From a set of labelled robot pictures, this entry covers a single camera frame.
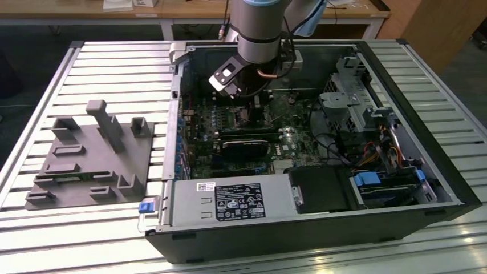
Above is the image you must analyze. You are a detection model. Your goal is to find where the wooden cabinet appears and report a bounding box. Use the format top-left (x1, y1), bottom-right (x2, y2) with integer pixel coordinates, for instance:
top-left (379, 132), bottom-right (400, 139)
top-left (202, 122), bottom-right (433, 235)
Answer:
top-left (376, 0), bottom-right (487, 74)

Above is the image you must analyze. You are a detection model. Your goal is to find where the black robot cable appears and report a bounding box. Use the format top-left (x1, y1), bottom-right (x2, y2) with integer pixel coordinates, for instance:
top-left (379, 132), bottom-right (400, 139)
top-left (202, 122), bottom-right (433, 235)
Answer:
top-left (243, 0), bottom-right (307, 99)

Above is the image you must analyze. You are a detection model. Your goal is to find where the blue case latch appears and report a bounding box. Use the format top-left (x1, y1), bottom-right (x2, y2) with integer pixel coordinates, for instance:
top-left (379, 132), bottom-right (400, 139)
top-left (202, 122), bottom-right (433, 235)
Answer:
top-left (137, 201), bottom-right (158, 214)

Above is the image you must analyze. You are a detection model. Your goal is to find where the grey parts rack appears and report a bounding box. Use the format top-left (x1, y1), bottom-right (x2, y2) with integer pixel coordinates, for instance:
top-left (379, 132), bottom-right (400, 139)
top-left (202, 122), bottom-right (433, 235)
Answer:
top-left (22, 99), bottom-right (156, 212)

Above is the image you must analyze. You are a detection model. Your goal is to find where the black rating label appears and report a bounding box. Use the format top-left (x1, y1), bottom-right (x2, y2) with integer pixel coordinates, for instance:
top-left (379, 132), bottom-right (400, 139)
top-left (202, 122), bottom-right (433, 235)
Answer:
top-left (214, 182), bottom-right (268, 223)

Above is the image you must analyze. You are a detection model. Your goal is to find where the silver chipset heatsink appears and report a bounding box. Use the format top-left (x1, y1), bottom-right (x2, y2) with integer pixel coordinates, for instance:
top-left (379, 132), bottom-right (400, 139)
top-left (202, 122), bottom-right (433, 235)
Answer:
top-left (273, 159), bottom-right (296, 174)

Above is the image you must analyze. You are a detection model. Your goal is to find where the green motherboard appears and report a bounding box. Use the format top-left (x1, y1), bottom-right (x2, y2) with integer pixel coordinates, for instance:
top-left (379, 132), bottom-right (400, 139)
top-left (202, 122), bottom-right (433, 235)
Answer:
top-left (178, 87), bottom-right (337, 180)

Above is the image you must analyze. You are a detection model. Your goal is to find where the black graphics card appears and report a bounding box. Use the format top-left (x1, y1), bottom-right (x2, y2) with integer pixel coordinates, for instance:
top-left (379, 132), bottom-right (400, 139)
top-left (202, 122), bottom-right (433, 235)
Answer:
top-left (220, 139), bottom-right (271, 161)

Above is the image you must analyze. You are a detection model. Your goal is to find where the yellow orange wire bundle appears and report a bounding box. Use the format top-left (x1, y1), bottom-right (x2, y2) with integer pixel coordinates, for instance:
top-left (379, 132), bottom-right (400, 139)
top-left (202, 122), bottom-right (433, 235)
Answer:
top-left (363, 142), bottom-right (404, 168)

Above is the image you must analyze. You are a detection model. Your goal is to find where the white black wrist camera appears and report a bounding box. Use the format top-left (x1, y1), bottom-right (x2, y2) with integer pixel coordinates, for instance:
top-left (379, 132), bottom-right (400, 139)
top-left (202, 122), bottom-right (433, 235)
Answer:
top-left (208, 55), bottom-right (244, 99)

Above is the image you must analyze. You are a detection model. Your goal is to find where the CPU socket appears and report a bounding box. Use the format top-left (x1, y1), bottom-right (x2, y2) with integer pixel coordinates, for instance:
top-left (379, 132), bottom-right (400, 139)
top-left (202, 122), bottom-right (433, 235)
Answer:
top-left (232, 106), bottom-right (275, 130)

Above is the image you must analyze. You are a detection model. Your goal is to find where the hard disk in blue carrier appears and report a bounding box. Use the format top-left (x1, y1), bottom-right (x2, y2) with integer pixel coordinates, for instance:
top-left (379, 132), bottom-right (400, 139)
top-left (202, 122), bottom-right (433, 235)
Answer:
top-left (351, 170), bottom-right (425, 207)

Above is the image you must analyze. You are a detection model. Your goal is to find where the pale blue teach pendant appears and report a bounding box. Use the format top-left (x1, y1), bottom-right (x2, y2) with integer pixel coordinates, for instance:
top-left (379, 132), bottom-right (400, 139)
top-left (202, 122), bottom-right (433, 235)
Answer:
top-left (293, 0), bottom-right (328, 37)

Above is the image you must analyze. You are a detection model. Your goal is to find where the black PC case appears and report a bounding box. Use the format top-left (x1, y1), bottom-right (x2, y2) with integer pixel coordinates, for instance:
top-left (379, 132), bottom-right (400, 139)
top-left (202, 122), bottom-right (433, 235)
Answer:
top-left (144, 39), bottom-right (483, 265)

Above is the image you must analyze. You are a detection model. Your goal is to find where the grey power supply unit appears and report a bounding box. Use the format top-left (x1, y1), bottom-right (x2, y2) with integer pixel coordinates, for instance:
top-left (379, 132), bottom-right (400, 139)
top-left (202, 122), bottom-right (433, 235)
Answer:
top-left (161, 174), bottom-right (296, 229)

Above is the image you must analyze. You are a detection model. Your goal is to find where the black drive bay cover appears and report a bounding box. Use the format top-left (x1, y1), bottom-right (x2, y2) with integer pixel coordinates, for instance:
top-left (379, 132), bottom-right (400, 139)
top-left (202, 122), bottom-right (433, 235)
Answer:
top-left (284, 167), bottom-right (359, 215)

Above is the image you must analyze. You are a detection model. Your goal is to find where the RAM stick in rack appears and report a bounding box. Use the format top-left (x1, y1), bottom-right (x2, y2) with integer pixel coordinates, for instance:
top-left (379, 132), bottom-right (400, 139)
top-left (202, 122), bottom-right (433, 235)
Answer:
top-left (48, 175), bottom-right (96, 182)

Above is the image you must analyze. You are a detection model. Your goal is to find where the metal drive cage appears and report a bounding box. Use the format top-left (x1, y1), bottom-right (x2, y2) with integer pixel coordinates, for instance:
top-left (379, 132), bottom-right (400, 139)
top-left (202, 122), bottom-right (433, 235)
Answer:
top-left (317, 55), bottom-right (399, 134)

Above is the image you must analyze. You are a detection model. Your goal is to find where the wooden desk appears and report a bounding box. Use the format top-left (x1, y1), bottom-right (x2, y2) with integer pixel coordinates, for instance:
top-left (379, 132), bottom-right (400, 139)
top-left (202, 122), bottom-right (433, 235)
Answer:
top-left (0, 0), bottom-right (392, 41)

